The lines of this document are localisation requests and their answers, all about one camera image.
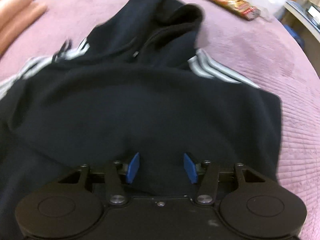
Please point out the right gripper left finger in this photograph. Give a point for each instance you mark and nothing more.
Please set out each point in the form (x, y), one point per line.
(128, 168)

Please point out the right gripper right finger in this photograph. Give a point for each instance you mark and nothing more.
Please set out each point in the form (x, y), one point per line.
(194, 168)

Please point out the black hoodie white stripes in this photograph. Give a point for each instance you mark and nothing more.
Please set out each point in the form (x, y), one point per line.
(130, 87)

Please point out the pink quilted bedspread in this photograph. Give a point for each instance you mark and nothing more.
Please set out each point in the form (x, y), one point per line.
(260, 50)

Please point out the pink folded blanket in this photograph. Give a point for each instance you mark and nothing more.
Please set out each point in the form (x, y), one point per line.
(16, 16)

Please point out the red yellow snack packet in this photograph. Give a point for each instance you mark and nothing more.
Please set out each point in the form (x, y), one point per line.
(241, 8)

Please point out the white side table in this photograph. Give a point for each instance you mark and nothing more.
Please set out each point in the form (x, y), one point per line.
(305, 18)

